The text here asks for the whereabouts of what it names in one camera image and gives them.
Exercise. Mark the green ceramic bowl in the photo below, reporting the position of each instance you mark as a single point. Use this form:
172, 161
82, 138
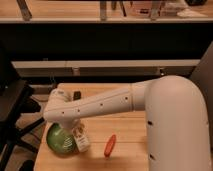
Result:
59, 140

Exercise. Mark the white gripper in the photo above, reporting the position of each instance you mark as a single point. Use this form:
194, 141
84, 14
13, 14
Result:
81, 138

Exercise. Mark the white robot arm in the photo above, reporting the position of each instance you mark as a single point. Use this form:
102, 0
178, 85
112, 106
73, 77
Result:
178, 137

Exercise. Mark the wooden shelf bench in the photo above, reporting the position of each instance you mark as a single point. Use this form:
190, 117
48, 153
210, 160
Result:
111, 11

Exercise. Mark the black office chair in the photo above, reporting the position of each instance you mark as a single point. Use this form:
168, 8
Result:
15, 99

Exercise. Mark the orange carrot toy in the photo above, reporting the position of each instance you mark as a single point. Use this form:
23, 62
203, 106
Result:
110, 146

